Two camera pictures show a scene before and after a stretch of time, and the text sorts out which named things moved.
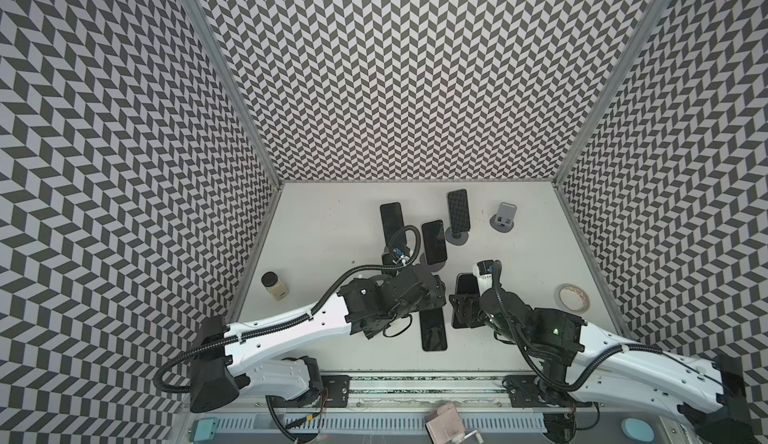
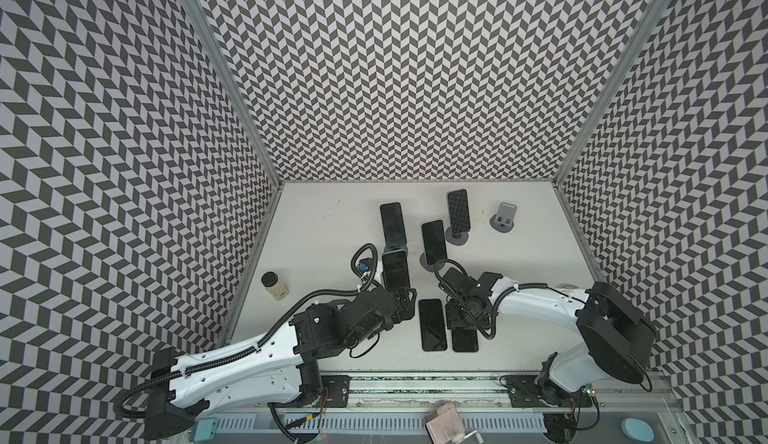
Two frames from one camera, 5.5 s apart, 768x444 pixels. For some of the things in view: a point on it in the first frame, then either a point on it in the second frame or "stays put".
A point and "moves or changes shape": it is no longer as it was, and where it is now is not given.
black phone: [465, 303] moves or changes shape
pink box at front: [444, 424] stays put
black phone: [433, 331] stays put
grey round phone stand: [504, 219] stays put
